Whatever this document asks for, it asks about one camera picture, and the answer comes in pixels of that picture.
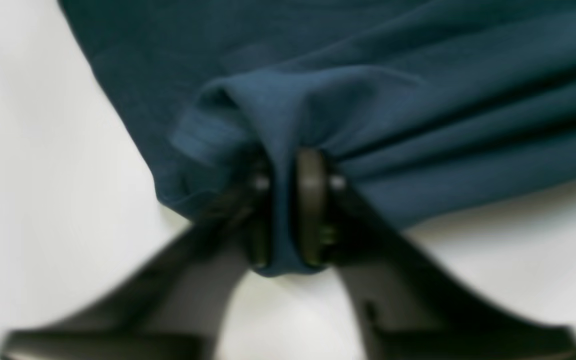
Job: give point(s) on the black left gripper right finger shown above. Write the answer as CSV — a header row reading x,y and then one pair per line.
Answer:
x,y
406,305

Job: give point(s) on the navy blue T-shirt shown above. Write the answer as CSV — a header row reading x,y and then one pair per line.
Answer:
x,y
427,106

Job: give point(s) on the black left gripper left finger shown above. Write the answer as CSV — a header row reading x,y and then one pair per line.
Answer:
x,y
172,307

